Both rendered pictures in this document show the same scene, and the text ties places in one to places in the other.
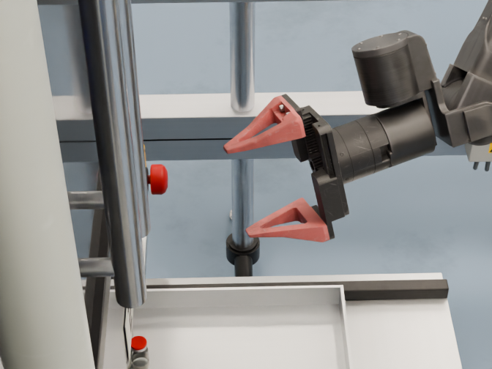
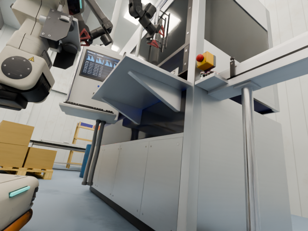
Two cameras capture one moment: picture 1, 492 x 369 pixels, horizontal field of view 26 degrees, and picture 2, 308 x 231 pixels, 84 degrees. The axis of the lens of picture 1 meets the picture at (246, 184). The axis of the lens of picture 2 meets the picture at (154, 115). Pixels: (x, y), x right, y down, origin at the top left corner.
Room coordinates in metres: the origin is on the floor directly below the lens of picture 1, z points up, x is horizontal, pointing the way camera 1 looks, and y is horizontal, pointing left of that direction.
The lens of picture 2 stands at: (1.61, -0.43, 0.40)
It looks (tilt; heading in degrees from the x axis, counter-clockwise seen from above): 17 degrees up; 152
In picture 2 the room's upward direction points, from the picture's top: 7 degrees clockwise
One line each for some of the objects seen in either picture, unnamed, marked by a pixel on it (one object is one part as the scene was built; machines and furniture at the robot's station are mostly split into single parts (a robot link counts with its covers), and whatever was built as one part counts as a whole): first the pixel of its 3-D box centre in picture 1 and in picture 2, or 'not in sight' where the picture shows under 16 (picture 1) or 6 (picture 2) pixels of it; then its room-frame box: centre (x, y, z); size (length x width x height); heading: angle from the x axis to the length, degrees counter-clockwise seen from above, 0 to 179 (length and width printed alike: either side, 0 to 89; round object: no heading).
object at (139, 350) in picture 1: (139, 353); not in sight; (0.81, 0.13, 0.91); 0.02 x 0.02 x 0.05
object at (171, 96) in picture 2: not in sight; (155, 92); (0.86, -0.04, 0.79); 0.34 x 0.03 x 0.13; 92
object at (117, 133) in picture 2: not in sight; (120, 130); (-0.08, 0.11, 0.73); 1.98 x 0.01 x 0.25; 2
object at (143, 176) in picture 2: not in sight; (157, 165); (-0.08, 0.61, 0.44); 2.06 x 1.00 x 0.88; 2
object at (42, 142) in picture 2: not in sight; (68, 156); (-4.91, 0.03, 0.44); 2.36 x 0.93 x 0.87; 93
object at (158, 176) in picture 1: (153, 179); (200, 58); (1.02, 0.12, 0.99); 0.04 x 0.04 x 0.04; 2
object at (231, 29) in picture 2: not in sight; (241, 34); (0.94, 0.63, 1.50); 0.85 x 0.01 x 0.59; 92
